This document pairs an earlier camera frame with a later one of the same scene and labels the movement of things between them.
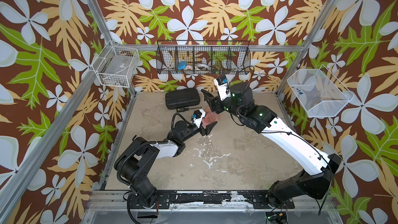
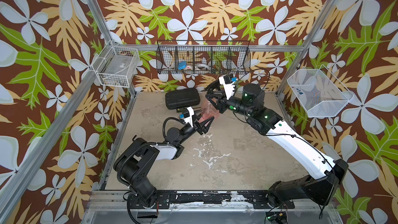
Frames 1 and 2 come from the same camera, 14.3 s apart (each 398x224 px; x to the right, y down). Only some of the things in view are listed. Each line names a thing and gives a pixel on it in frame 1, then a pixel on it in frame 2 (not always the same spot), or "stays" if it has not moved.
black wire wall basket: (203, 57) stays
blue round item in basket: (182, 65) stays
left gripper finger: (198, 115) → (189, 120)
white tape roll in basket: (202, 67) stays
